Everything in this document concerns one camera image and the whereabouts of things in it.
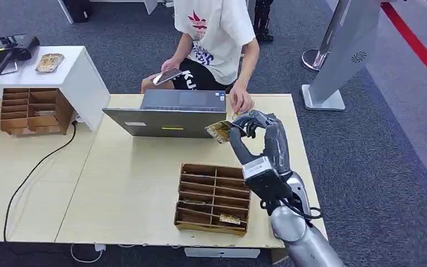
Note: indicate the person's right hand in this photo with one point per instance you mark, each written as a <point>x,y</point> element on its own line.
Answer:
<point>170,65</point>

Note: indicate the person's left hand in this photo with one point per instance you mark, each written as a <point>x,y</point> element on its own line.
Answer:
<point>242,99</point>

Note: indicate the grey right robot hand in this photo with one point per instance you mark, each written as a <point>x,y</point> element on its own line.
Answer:
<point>278,147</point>

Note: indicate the smartphone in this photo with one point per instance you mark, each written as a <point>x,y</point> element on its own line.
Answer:
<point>166,76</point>

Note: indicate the gold printed card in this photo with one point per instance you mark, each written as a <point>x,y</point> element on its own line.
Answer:
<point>219,132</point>

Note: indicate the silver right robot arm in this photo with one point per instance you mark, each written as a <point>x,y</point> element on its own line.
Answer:
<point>302,239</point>

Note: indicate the person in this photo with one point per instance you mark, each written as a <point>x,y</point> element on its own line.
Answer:
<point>217,33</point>

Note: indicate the grey laptop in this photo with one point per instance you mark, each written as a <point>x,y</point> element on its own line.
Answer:
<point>162,123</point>

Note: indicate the wooden card box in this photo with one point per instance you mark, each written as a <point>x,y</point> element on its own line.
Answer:
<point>44,121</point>
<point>215,184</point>

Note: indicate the black robot legs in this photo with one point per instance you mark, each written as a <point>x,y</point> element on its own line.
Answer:
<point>263,22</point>

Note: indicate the gold card in slot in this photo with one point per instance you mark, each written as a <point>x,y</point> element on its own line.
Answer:
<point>230,219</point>
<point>191,202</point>

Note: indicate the white cabinet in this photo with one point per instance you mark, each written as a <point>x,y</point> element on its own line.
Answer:
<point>84,84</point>

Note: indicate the black computer case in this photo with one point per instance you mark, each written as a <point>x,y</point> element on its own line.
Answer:
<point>77,9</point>

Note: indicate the white kiosk stand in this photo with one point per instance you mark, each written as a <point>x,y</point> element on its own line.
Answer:
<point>346,48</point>

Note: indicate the long white box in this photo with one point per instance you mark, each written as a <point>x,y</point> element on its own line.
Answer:
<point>221,252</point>

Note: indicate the stack of gold cards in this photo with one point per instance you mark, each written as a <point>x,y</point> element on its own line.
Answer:
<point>49,62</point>

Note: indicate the black card terminal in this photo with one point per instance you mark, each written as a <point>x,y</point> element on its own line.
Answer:
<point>22,49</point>

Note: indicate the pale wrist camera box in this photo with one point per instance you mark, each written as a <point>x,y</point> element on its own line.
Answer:
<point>261,180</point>

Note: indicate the chrome stanchion post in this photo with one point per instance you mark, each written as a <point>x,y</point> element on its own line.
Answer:
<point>314,59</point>

